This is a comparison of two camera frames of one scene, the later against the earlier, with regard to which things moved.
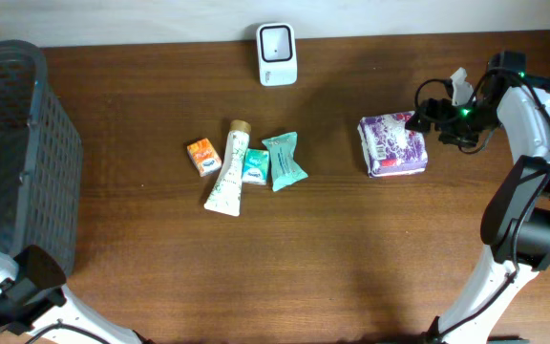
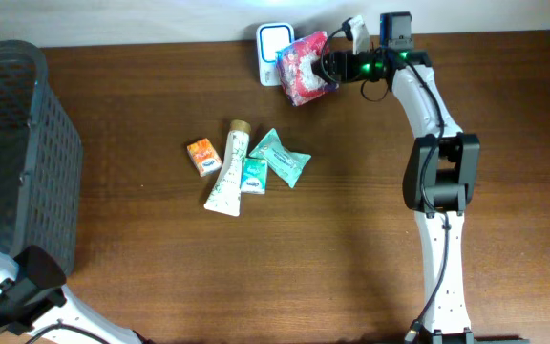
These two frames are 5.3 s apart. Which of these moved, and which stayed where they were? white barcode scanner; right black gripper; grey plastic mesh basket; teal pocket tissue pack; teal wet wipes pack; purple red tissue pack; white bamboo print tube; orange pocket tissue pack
Moved: teal wet wipes pack; teal pocket tissue pack; purple red tissue pack; right black gripper
Stayed: grey plastic mesh basket; white barcode scanner; white bamboo print tube; orange pocket tissue pack
